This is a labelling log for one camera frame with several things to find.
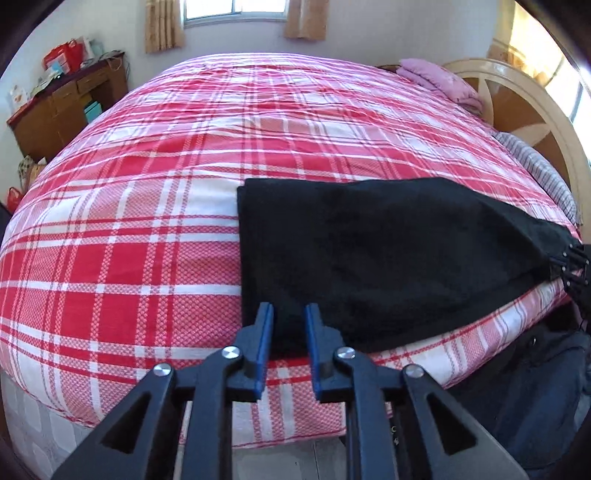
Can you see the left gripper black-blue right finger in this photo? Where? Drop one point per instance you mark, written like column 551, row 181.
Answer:
column 400, row 424

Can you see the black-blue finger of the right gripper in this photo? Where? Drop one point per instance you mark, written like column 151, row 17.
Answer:
column 573, row 265

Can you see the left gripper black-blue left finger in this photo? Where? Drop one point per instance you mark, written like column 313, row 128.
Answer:
column 178, row 420

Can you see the black pants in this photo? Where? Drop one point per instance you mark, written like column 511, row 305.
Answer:
column 388, row 263

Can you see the striped grey pillow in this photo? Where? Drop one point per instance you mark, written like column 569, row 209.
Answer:
column 543, row 172

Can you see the dark backpack on floor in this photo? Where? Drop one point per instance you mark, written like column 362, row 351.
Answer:
column 533, row 397

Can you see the cream and brown headboard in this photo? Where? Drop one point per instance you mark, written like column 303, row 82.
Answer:
column 516, row 103

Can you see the red plaid bed sheet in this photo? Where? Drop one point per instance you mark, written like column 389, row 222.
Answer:
column 124, row 252

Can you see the folded pink blanket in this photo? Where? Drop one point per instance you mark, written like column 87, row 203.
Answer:
column 436, row 78

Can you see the yellow side curtain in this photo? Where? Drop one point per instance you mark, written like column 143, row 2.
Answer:
column 523, row 42

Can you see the red bag on floor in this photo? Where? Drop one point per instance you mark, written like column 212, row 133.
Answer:
column 13, row 199

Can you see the patterned paper bag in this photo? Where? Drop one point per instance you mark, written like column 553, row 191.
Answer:
column 28, row 171

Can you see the teal box under desk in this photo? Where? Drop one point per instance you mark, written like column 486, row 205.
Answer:
column 92, row 111

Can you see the brown wooden desk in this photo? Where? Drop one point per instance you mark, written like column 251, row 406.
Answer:
column 55, row 116

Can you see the right beige curtain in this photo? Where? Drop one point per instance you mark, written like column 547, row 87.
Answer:
column 307, row 20

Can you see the beige curtain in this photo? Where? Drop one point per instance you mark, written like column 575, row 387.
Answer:
column 164, row 29
column 307, row 20

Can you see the white greeting card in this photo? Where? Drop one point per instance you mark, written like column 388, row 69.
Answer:
column 18, row 98

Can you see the red gift bag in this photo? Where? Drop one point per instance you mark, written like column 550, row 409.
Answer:
column 68, row 56

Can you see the left beige curtain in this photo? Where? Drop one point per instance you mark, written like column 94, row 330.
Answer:
column 164, row 29

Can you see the window with grey frame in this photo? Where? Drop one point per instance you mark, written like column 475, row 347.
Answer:
column 222, row 9

